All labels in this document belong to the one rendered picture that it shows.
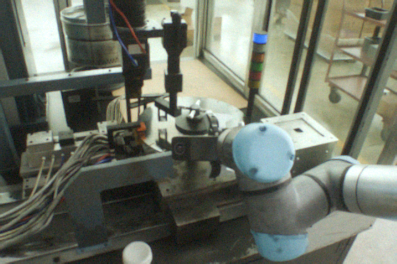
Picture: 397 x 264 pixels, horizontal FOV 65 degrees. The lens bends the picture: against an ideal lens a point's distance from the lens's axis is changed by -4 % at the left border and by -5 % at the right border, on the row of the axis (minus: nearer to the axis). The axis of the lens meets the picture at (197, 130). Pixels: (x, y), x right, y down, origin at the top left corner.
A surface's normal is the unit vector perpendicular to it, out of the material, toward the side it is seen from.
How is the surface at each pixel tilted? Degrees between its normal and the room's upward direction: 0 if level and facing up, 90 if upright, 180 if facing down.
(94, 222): 90
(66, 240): 0
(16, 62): 90
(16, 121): 90
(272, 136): 57
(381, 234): 0
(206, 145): 63
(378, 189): 69
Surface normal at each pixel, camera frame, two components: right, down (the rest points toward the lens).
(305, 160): 0.36, 0.52
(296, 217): 0.46, -0.11
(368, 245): 0.04, -0.84
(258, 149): 0.14, -0.01
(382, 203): -0.86, 0.18
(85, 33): -0.05, 0.55
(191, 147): -0.40, 0.04
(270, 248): -0.56, 0.23
